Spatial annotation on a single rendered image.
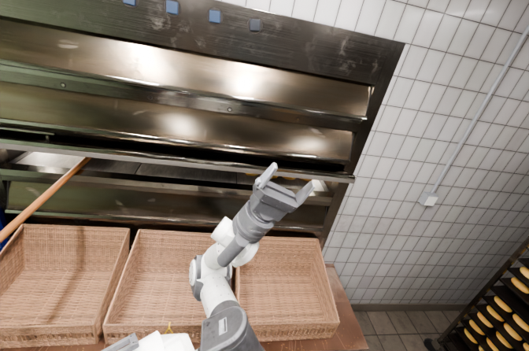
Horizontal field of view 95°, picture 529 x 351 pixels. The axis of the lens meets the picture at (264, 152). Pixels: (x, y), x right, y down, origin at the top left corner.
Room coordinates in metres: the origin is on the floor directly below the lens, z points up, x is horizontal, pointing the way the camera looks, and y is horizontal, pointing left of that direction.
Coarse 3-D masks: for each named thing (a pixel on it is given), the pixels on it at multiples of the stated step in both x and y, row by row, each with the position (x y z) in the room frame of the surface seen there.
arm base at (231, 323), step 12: (228, 312) 0.36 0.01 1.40; (240, 312) 0.36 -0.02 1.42; (204, 324) 0.34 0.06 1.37; (216, 324) 0.34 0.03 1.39; (228, 324) 0.33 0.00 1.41; (240, 324) 0.33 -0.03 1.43; (204, 336) 0.31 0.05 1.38; (216, 336) 0.31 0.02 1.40; (228, 336) 0.30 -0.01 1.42; (240, 336) 0.31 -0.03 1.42; (204, 348) 0.29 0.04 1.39; (216, 348) 0.28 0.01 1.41; (228, 348) 0.29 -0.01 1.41
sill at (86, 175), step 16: (32, 176) 0.97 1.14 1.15; (48, 176) 0.99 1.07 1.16; (80, 176) 1.02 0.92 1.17; (96, 176) 1.04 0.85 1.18; (112, 176) 1.06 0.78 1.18; (128, 176) 1.09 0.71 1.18; (144, 176) 1.12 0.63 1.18; (224, 192) 1.17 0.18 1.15; (240, 192) 1.19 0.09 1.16; (320, 192) 1.34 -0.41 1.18
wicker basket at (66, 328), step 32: (32, 224) 0.93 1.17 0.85; (0, 256) 0.76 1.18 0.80; (32, 256) 0.88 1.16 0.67; (64, 256) 0.91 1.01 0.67; (96, 256) 0.95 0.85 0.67; (0, 288) 0.70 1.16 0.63; (32, 288) 0.76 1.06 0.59; (64, 288) 0.79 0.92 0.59; (96, 288) 0.83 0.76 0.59; (0, 320) 0.60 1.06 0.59; (32, 320) 0.62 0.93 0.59; (64, 320) 0.65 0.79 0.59; (96, 320) 0.61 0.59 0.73
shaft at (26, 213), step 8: (88, 160) 1.14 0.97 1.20; (72, 168) 1.02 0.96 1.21; (64, 176) 0.95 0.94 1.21; (56, 184) 0.88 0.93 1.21; (48, 192) 0.83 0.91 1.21; (40, 200) 0.77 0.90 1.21; (32, 208) 0.73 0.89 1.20; (24, 216) 0.68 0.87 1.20; (8, 224) 0.63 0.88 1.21; (16, 224) 0.64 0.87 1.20; (0, 232) 0.59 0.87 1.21; (8, 232) 0.60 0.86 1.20; (0, 240) 0.56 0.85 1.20
